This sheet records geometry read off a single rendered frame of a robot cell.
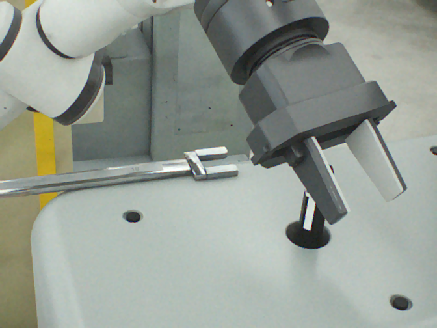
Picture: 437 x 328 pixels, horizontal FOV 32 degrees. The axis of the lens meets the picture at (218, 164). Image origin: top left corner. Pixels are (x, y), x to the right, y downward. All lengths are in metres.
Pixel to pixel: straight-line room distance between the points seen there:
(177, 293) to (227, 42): 0.19
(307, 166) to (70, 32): 0.30
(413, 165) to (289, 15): 0.25
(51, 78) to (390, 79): 4.50
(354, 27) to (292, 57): 5.31
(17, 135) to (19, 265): 0.56
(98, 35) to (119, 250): 0.23
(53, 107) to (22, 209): 1.93
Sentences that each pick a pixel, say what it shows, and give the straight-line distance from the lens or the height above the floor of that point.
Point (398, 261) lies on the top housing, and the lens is 0.64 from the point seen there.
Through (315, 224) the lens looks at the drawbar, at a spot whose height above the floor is 1.91.
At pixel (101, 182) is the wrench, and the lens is 0.68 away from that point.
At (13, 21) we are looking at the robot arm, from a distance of 0.77.
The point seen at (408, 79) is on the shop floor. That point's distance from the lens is 5.25.
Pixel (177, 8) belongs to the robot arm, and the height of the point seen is 2.01.
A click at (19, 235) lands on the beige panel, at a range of 2.79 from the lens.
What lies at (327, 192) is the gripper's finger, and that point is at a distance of 0.55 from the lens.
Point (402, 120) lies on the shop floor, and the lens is 4.74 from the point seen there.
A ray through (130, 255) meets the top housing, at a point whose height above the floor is 1.89.
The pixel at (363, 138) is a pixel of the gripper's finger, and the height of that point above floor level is 1.99.
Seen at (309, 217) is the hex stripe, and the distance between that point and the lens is 0.62.
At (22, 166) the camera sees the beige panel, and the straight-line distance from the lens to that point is 2.62.
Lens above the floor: 2.29
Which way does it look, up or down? 34 degrees down
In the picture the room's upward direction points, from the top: 5 degrees clockwise
